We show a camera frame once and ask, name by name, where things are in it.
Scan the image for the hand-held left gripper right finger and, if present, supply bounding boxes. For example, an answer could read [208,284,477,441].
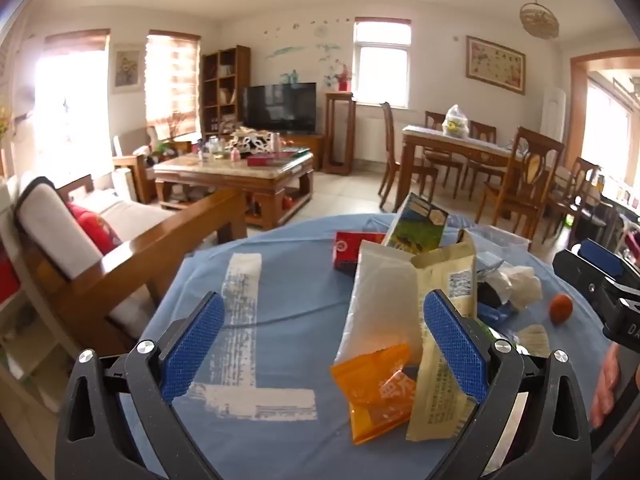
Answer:
[422,289,593,480]

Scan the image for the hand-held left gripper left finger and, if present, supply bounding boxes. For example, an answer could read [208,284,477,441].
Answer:
[54,291,227,480]

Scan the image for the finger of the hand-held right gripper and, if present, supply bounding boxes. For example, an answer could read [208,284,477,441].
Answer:
[572,239,640,286]
[552,249,608,311]

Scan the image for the beige snack wrapper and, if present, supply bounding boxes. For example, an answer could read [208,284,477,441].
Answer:
[406,230,483,443]

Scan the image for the white plastic pouch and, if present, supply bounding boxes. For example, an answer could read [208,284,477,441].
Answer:
[334,240,426,367]

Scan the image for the orange snack packet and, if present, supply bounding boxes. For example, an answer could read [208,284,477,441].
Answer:
[331,342,418,446]

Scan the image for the red milk carton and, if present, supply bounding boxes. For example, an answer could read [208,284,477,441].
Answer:
[332,231,387,277]

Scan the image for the person's right hand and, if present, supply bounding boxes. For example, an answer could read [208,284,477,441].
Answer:
[590,342,624,429]

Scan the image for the small orange ball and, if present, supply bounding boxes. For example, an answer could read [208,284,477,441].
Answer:
[550,294,574,324]

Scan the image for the blue wrapper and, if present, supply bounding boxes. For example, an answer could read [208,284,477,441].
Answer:
[477,305,517,324]

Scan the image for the crumpled white tissue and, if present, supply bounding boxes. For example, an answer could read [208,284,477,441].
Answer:
[492,265,543,312]

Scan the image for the black wrapper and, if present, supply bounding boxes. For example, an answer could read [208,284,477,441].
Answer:
[475,280,512,309]

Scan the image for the pale crumpled wrapper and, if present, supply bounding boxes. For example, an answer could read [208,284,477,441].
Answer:
[516,325,551,359]

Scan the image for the clear plastic container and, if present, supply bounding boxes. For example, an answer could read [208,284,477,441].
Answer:
[462,224,531,262]

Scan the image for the wooden dining chair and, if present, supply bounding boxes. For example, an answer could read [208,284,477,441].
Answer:
[475,126,566,242]
[424,111,467,196]
[467,121,499,145]
[547,156,602,242]
[378,102,439,211]

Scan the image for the wooden sofa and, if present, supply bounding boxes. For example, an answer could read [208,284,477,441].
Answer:
[0,175,249,461]

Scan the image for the blue tablecloth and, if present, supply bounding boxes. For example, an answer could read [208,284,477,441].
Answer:
[127,214,608,480]

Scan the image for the green and white carton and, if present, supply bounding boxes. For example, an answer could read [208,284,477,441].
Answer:
[382,192,448,256]

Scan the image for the white standing air conditioner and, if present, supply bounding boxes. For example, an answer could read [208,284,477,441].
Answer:
[542,86,568,147]

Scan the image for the red cushion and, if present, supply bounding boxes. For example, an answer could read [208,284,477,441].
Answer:
[65,202,123,257]

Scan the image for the wooden coffee table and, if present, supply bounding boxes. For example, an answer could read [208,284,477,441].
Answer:
[152,150,315,229]

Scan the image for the wooden dining table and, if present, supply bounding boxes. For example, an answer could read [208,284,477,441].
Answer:
[400,125,527,212]

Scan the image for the clear plastic bag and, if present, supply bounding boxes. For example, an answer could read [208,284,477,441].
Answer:
[442,104,470,139]

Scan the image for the wooden armchair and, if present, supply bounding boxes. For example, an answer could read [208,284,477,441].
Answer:
[112,127,157,202]

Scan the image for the white ornate basket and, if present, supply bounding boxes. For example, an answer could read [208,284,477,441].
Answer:
[227,127,282,154]

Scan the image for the wide framed picture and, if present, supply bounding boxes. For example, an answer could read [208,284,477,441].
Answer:
[465,35,527,96]

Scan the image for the tall wooden stand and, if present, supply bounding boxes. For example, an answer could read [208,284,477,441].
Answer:
[324,91,357,176]

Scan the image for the pendant lamp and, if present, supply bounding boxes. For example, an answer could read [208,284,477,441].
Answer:
[519,0,560,40]

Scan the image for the flat screen television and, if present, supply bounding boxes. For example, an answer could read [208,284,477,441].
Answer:
[242,82,318,135]

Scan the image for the wooden bookshelf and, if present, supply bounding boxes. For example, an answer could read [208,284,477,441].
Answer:
[200,45,252,142]

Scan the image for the window with roller blind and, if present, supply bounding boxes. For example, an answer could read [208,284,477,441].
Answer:
[145,32,201,142]

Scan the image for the bright balcony window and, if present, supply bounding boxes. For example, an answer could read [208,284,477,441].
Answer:
[27,29,112,178]

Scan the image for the white framed window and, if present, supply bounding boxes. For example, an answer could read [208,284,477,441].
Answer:
[353,17,413,110]

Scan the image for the small framed picture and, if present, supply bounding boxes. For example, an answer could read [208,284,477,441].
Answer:
[111,44,144,94]

